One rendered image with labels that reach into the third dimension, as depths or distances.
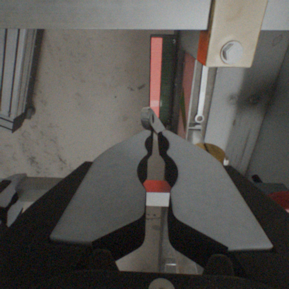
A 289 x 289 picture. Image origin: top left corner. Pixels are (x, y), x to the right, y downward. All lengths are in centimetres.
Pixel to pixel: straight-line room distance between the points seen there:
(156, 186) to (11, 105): 93
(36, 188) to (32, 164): 123
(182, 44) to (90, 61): 80
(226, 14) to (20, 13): 21
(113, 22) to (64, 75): 98
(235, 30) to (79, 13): 16
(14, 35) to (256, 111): 89
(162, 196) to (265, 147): 33
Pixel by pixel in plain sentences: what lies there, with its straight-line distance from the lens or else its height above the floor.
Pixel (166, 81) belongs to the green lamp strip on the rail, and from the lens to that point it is 40.
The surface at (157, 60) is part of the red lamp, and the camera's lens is 39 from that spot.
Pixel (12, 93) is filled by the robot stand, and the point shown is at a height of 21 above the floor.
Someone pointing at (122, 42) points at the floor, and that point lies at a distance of 110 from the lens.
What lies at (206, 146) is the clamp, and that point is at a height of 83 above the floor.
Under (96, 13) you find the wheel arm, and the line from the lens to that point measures 25.
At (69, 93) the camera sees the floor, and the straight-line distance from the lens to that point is 123.
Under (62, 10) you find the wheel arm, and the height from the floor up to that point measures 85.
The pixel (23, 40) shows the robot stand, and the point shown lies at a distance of 100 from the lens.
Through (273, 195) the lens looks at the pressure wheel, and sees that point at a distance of 34.
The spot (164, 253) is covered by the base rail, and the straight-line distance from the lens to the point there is 76.
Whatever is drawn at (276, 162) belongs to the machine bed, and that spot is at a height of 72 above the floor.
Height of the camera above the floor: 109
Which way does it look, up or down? 59 degrees down
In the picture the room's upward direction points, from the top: 176 degrees counter-clockwise
